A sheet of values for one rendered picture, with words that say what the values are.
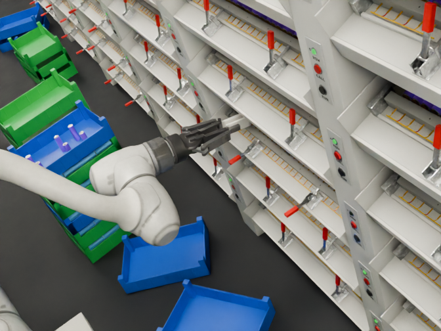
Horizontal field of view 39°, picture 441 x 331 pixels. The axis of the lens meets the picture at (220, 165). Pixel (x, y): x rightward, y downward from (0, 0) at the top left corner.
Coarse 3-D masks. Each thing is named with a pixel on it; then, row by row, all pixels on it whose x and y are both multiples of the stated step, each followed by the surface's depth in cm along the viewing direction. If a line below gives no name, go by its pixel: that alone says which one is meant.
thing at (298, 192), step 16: (224, 112) 179; (240, 144) 172; (256, 160) 166; (272, 160) 162; (272, 176) 159; (288, 176) 156; (288, 192) 154; (304, 192) 151; (304, 208) 152; (320, 208) 146; (336, 224) 141
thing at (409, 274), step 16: (384, 256) 127; (400, 256) 126; (416, 256) 125; (384, 272) 128; (400, 272) 126; (416, 272) 123; (432, 272) 122; (400, 288) 124; (416, 288) 122; (432, 288) 121; (416, 304) 121; (432, 304) 119; (432, 320) 117
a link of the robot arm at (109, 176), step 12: (108, 156) 153; (120, 156) 152; (132, 156) 152; (144, 156) 153; (96, 168) 151; (108, 168) 150; (120, 168) 150; (132, 168) 150; (144, 168) 151; (96, 180) 150; (108, 180) 150; (120, 180) 149; (132, 180) 148; (96, 192) 153; (108, 192) 151
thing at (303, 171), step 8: (232, 112) 177; (248, 128) 170; (248, 136) 170; (256, 136) 167; (264, 136) 165; (264, 144) 165; (272, 144) 162; (264, 152) 164; (280, 152) 159; (288, 160) 156; (296, 168) 153; (304, 168) 151; (304, 176) 150; (312, 176) 149; (312, 184) 149; (320, 184) 146; (328, 192) 143; (336, 200) 141; (336, 208) 141
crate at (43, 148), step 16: (80, 112) 220; (48, 128) 215; (64, 128) 219; (80, 128) 218; (96, 128) 215; (32, 144) 214; (48, 144) 217; (80, 144) 202; (96, 144) 206; (48, 160) 210; (64, 160) 201
